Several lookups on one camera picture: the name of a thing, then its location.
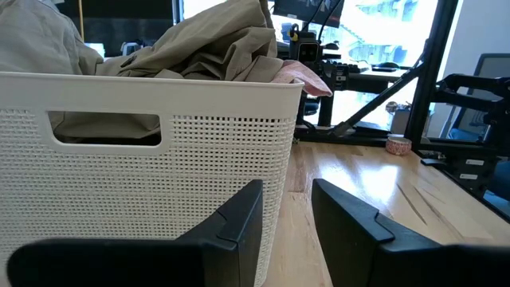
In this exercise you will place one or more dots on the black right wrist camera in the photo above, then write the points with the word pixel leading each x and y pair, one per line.
pixel 308 52

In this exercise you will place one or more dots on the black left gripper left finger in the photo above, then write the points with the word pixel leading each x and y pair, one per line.
pixel 235 247

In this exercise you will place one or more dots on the pink garment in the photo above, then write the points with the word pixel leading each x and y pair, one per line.
pixel 307 77

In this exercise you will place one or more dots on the black box with white labels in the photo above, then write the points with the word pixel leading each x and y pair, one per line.
pixel 450 169

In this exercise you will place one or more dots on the black jointed mount arm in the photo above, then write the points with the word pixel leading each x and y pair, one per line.
pixel 470 81

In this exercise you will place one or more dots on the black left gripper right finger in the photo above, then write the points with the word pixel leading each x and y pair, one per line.
pixel 346 235

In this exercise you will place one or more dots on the black keyboard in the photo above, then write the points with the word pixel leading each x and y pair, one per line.
pixel 356 68

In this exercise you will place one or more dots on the white woven plastic laundry basket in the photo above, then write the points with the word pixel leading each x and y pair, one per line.
pixel 119 179

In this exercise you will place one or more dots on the beige khaki garment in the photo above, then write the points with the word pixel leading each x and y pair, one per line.
pixel 207 44

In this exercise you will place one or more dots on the small round pale object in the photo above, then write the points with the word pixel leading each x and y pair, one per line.
pixel 398 146

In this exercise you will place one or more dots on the black computer monitor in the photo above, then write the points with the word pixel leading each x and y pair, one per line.
pixel 303 10

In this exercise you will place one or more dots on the black computer mouse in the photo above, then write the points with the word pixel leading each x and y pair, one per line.
pixel 385 67

